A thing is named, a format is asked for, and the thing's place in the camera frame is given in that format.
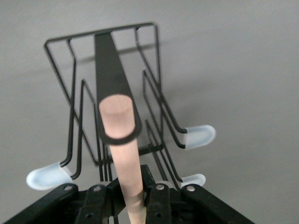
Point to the dark grey table mat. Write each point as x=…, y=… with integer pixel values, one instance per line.
x=233, y=70

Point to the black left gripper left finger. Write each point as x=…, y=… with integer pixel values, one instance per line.
x=58, y=205

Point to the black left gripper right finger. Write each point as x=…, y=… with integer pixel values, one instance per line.
x=187, y=205

